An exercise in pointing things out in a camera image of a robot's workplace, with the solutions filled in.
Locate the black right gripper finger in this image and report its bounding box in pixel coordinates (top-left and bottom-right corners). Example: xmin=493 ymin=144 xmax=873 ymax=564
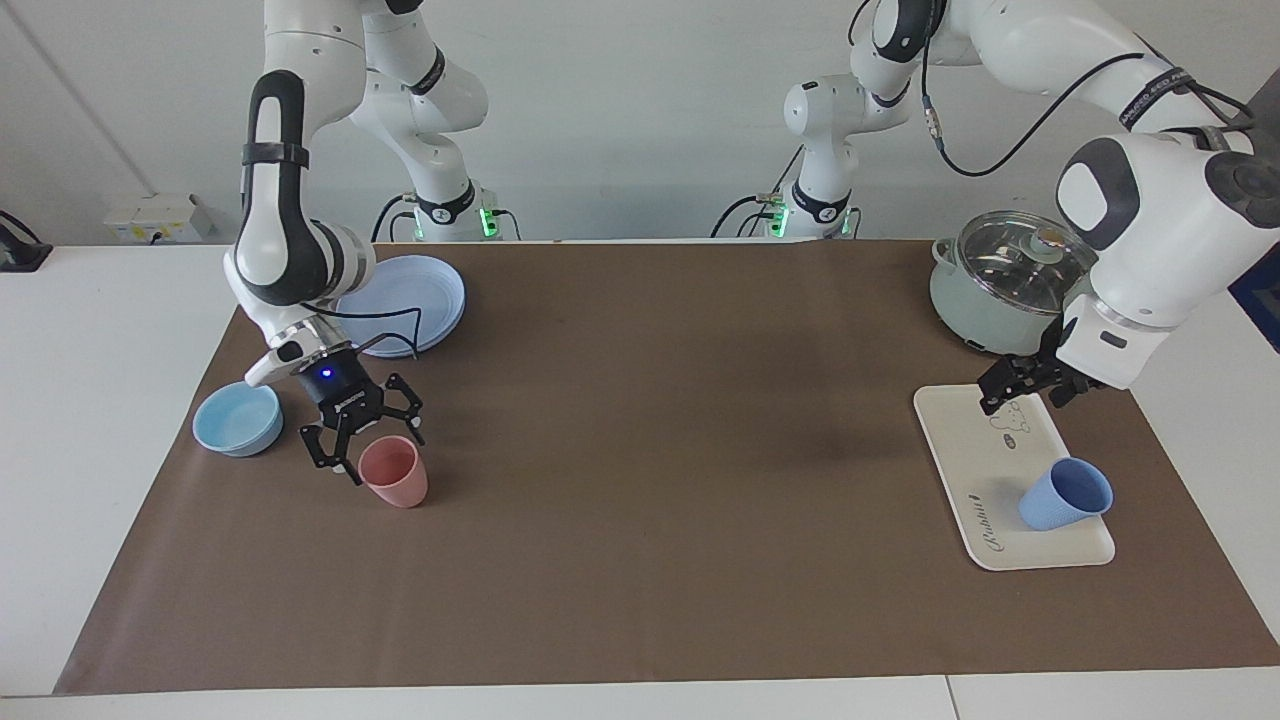
xmin=300 ymin=423 xmax=363 ymax=488
xmin=385 ymin=373 xmax=426 ymax=446

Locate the pink plastic cup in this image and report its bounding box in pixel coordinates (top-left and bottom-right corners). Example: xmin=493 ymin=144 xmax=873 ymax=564
xmin=358 ymin=436 xmax=429 ymax=509

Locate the periwinkle blue plastic cup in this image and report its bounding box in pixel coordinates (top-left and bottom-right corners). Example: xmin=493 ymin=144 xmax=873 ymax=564
xmin=1018 ymin=457 xmax=1114 ymax=533

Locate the cream tray with bear print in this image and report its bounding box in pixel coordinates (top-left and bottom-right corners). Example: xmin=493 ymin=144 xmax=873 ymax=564
xmin=913 ymin=383 xmax=1116 ymax=572

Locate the pale green cooking pot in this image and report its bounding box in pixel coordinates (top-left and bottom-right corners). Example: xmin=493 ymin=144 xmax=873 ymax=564
xmin=929 ymin=210 xmax=1101 ymax=358

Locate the light blue bowl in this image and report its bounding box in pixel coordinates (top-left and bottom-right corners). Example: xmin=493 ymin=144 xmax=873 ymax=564
xmin=192 ymin=381 xmax=284 ymax=458

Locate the periwinkle blue plate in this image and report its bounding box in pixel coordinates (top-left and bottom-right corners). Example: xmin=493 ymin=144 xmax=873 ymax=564
xmin=335 ymin=255 xmax=467 ymax=359

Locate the blue box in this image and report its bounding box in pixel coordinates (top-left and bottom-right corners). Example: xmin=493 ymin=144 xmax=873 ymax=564
xmin=1230 ymin=265 xmax=1280 ymax=353

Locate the brown table mat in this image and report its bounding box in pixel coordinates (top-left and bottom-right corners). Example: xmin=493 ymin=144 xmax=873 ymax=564
xmin=52 ymin=238 xmax=1280 ymax=696

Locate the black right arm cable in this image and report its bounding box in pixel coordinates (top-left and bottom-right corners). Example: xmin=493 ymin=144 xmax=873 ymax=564
xmin=320 ymin=305 xmax=422 ymax=361

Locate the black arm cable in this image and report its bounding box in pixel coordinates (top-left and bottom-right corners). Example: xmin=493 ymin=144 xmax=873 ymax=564
xmin=320 ymin=305 xmax=422 ymax=361
xmin=920 ymin=50 xmax=1256 ymax=179

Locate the black base cable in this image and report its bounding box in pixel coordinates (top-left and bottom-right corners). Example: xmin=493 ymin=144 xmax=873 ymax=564
xmin=710 ymin=150 xmax=806 ymax=239
xmin=372 ymin=193 xmax=416 ymax=243

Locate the white wall socket box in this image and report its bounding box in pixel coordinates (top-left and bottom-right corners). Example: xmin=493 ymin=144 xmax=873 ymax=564
xmin=103 ymin=193 xmax=216 ymax=245

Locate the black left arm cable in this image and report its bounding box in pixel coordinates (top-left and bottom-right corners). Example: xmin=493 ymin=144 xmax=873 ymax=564
xmin=920 ymin=50 xmax=1256 ymax=179

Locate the black clamp mount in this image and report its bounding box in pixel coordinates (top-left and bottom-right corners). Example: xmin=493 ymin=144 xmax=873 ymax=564
xmin=0 ymin=210 xmax=53 ymax=273

